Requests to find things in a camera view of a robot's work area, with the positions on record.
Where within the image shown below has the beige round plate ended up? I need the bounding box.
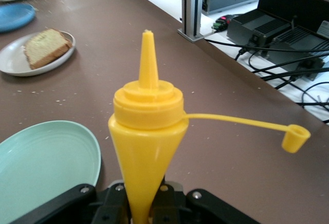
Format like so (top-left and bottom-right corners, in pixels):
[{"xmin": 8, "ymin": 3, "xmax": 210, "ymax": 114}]
[{"xmin": 0, "ymin": 30, "xmax": 77, "ymax": 77}]

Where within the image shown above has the dark finned power unit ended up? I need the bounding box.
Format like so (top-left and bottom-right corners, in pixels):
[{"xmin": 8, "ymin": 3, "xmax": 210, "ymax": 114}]
[
  {"xmin": 263, "ymin": 26, "xmax": 329, "ymax": 82},
  {"xmin": 227, "ymin": 13, "xmax": 296, "ymax": 46}
]

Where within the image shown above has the aluminium camera post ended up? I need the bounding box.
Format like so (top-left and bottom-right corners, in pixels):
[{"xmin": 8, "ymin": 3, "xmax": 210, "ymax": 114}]
[{"xmin": 177, "ymin": 0, "xmax": 206, "ymax": 42}]

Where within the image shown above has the blue round plate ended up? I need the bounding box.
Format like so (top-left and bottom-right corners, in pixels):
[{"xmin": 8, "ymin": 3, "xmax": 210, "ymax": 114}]
[{"xmin": 0, "ymin": 2, "xmax": 36, "ymax": 34}]

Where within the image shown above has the brown-crust bread slice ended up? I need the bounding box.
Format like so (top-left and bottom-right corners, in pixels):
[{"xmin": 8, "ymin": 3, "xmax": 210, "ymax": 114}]
[{"xmin": 24, "ymin": 28, "xmax": 73, "ymax": 70}]

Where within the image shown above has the black equipment box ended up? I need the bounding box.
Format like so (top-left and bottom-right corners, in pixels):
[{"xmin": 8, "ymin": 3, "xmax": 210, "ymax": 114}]
[{"xmin": 257, "ymin": 0, "xmax": 329, "ymax": 40}]

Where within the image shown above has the green round plate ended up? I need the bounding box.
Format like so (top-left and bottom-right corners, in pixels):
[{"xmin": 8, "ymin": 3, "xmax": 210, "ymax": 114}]
[{"xmin": 0, "ymin": 120, "xmax": 101, "ymax": 217}]

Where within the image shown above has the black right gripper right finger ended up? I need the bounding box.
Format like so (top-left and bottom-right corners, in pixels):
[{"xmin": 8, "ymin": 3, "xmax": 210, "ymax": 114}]
[{"xmin": 151, "ymin": 182, "xmax": 254, "ymax": 224}]

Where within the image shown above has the yellow squeeze sauce bottle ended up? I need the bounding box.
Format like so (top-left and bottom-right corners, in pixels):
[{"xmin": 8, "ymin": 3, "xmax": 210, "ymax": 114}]
[{"xmin": 107, "ymin": 29, "xmax": 311, "ymax": 224}]

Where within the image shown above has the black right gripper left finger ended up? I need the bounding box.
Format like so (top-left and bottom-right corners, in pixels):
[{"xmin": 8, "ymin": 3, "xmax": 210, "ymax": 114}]
[{"xmin": 9, "ymin": 181, "xmax": 132, "ymax": 224}]

